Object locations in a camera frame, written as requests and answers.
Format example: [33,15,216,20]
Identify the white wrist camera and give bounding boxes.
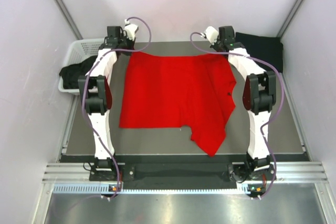
[123,19,139,41]
[201,26,219,45]

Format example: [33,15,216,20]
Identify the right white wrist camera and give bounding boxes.
[201,26,219,45]

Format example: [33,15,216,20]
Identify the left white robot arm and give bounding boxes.
[78,23,138,180]

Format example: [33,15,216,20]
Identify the red t shirt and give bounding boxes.
[119,52,236,156]

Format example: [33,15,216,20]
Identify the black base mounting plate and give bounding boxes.
[88,162,278,189]

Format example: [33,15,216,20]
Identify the folded black t shirt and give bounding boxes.
[235,32,284,73]

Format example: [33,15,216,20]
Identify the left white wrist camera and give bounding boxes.
[123,19,139,41]

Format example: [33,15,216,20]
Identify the white plastic laundry basket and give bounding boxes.
[58,38,103,95]

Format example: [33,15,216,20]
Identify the aluminium frame rail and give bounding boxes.
[43,162,328,183]

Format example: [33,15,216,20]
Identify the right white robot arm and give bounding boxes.
[204,26,276,180]

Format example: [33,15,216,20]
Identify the black t shirt in basket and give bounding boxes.
[59,56,97,89]

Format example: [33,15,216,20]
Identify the grey slotted cable duct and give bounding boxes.
[52,183,266,195]

